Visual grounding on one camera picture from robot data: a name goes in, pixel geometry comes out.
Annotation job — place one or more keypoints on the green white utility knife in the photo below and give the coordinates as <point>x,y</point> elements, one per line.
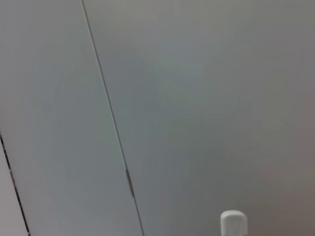
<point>233,222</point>

